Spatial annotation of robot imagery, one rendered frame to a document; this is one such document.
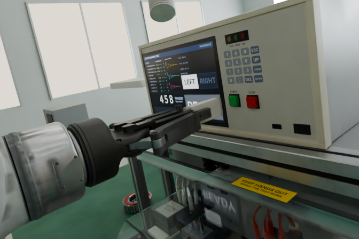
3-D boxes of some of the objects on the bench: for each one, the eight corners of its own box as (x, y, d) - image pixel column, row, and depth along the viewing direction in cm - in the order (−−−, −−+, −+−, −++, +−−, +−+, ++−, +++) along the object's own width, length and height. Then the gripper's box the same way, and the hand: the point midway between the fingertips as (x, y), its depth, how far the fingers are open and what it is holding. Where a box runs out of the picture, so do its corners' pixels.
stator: (158, 204, 100) (156, 195, 99) (131, 218, 93) (129, 208, 93) (145, 194, 109) (143, 186, 108) (119, 207, 103) (117, 198, 102)
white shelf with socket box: (158, 169, 133) (140, 80, 126) (125, 156, 162) (109, 83, 155) (207, 146, 154) (194, 68, 146) (170, 138, 183) (158, 73, 175)
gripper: (66, 174, 35) (196, 124, 49) (103, 207, 25) (255, 132, 39) (52, 121, 34) (189, 85, 48) (85, 132, 24) (248, 82, 38)
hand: (203, 111), depth 42 cm, fingers closed
